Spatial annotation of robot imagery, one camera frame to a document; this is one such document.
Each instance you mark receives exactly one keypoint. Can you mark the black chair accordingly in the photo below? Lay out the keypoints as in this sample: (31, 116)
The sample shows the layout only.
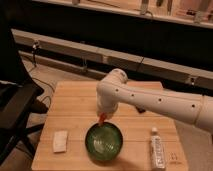
(16, 104)

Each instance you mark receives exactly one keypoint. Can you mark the clear plastic bottle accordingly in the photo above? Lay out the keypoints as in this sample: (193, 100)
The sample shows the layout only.
(157, 151)

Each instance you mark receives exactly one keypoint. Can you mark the dark brown object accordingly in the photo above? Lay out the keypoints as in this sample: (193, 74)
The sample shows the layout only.
(140, 110)

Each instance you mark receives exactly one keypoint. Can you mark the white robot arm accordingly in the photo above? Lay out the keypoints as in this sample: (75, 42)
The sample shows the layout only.
(193, 109)

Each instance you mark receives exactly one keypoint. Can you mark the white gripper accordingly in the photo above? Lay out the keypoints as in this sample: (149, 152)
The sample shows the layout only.
(107, 110)

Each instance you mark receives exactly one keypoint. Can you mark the white sponge block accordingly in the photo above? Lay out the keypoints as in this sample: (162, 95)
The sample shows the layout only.
(60, 141)

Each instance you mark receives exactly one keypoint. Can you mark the green ceramic bowl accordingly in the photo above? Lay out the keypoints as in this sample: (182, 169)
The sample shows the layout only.
(103, 142)

